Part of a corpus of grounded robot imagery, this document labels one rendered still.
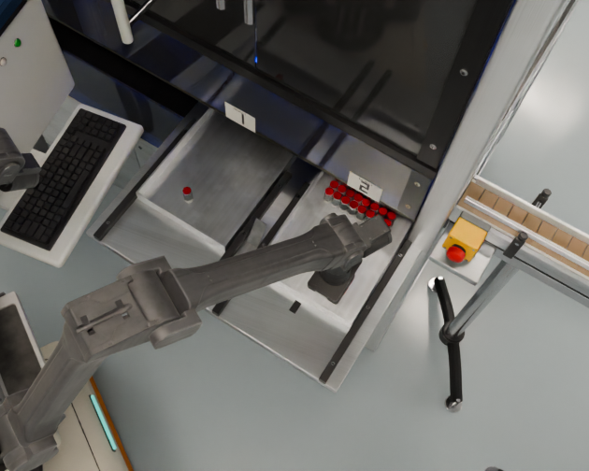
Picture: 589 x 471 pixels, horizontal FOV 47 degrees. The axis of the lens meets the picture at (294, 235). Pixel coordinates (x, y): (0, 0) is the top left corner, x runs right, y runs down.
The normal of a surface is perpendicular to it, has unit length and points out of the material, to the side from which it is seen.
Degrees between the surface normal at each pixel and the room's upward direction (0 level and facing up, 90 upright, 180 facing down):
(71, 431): 0
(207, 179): 0
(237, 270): 30
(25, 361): 0
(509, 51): 90
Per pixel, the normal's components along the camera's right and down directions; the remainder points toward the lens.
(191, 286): 0.48, -0.55
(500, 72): -0.54, 0.76
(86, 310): 0.22, -0.45
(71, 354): -0.68, 0.18
